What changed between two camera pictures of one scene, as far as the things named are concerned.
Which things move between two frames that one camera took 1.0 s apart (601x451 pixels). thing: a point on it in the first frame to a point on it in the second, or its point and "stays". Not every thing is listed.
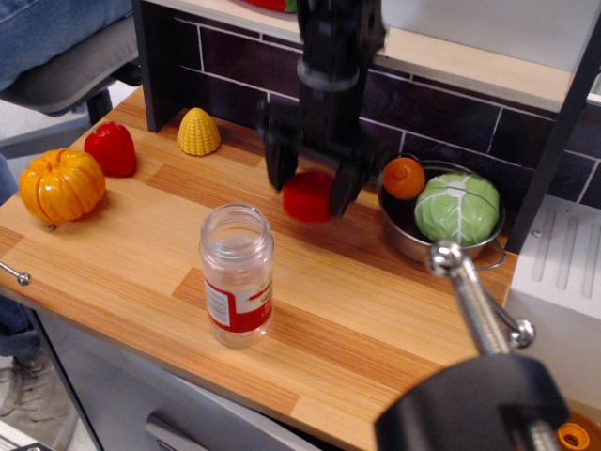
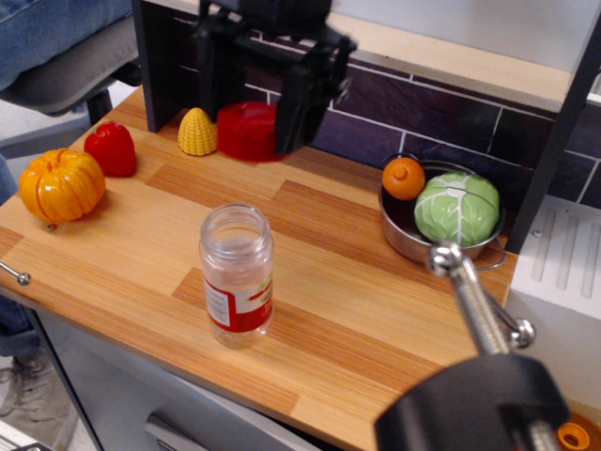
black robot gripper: [328, 116] to [294, 29]
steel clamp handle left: [23, 278] stays
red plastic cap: [308, 196] to [247, 132]
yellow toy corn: [198, 133] stays
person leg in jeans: [36, 33] stays
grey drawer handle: [174, 433] stays
